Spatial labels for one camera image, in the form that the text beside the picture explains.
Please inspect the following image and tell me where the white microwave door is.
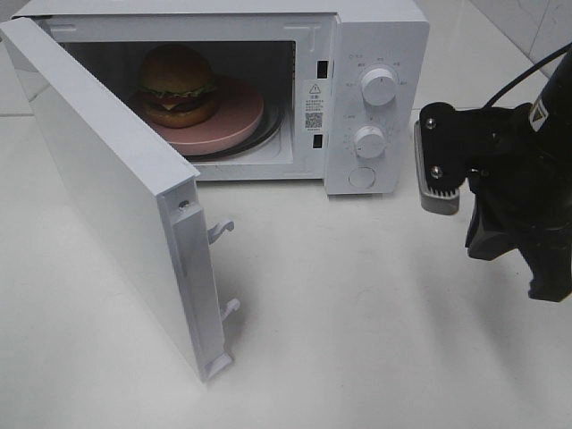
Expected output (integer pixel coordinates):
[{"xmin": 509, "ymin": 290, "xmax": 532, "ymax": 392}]
[{"xmin": 1, "ymin": 18, "xmax": 240, "ymax": 381}]

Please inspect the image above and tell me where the warning sticker with QR code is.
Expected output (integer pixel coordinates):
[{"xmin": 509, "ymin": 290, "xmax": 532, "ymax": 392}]
[{"xmin": 302, "ymin": 79, "xmax": 331, "ymax": 132}]

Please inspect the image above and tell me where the white timer knob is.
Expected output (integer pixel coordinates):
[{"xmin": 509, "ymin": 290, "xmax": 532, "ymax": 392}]
[{"xmin": 354, "ymin": 126, "xmax": 387, "ymax": 159}]

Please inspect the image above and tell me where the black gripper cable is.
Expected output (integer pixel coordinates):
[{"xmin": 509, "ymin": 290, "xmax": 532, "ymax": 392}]
[{"xmin": 482, "ymin": 44, "xmax": 572, "ymax": 109}]

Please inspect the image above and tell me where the toy burger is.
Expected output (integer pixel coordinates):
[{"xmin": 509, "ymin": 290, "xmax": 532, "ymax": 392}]
[{"xmin": 136, "ymin": 44, "xmax": 219, "ymax": 129}]

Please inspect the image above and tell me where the pink round plate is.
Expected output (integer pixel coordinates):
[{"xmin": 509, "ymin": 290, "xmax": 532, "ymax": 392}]
[{"xmin": 147, "ymin": 76, "xmax": 265, "ymax": 156}]

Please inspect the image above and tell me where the white microwave oven body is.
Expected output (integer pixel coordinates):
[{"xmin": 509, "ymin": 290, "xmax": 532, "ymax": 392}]
[{"xmin": 10, "ymin": 1, "xmax": 429, "ymax": 195}]

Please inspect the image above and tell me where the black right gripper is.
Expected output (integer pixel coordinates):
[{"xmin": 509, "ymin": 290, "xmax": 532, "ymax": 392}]
[{"xmin": 413, "ymin": 55, "xmax": 571, "ymax": 302}]

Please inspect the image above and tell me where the round white door button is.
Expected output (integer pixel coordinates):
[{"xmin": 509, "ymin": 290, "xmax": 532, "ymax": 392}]
[{"xmin": 349, "ymin": 167, "xmax": 376, "ymax": 189}]

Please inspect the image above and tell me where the upper white power knob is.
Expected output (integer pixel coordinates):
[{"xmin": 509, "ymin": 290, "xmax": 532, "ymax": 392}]
[{"xmin": 359, "ymin": 65, "xmax": 397, "ymax": 106}]

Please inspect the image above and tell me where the glass microwave turntable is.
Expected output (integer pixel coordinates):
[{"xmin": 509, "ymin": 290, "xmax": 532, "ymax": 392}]
[{"xmin": 185, "ymin": 105, "xmax": 283, "ymax": 161}]

